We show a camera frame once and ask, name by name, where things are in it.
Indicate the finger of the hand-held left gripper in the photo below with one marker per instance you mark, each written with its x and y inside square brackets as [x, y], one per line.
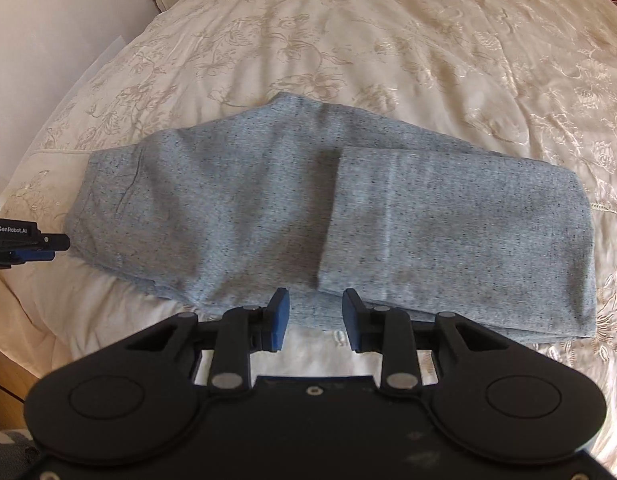
[38, 256]
[57, 242]

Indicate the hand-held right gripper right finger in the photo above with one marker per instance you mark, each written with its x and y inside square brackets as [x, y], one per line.
[352, 321]

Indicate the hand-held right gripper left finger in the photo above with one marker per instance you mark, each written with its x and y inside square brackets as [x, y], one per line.
[278, 321]

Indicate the grey speckled pants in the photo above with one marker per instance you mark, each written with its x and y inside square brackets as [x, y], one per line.
[238, 200]

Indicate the grey patterned cloth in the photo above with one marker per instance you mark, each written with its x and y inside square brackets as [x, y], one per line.
[11, 455]

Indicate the cream embroidered bedspread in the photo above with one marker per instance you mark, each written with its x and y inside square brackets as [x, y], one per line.
[388, 35]

